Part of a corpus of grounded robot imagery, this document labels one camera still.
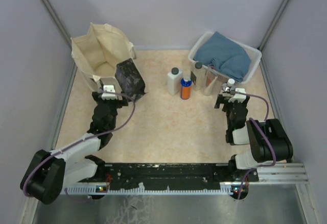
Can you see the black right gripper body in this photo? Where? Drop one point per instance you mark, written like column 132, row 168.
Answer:
column 228, row 108

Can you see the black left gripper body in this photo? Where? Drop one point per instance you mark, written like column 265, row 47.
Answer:
column 112, row 104

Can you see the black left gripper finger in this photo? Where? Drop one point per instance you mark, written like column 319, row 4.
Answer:
column 97, row 97
column 121, row 103

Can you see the clear square bottle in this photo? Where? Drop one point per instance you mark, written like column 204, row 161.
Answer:
column 197, row 75

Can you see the orange blue tube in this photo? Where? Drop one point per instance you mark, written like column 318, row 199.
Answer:
column 186, row 87

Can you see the cream canvas tote bag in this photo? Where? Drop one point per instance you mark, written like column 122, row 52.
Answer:
column 105, row 56

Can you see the white bottle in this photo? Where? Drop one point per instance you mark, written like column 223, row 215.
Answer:
column 173, row 80

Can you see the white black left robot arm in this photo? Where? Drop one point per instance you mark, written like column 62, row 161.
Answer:
column 51, row 172

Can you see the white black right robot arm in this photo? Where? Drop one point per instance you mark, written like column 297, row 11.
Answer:
column 267, row 139

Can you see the blue folded towel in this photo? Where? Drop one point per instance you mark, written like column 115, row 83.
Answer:
column 225, row 55

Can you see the white plastic basket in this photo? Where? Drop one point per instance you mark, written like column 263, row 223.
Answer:
column 254, row 54

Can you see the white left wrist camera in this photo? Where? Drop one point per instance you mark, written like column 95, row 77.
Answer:
column 108, row 92

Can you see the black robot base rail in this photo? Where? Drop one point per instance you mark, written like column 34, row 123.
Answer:
column 168, row 179

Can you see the aluminium frame rail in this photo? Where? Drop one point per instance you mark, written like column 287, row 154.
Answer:
column 58, row 22

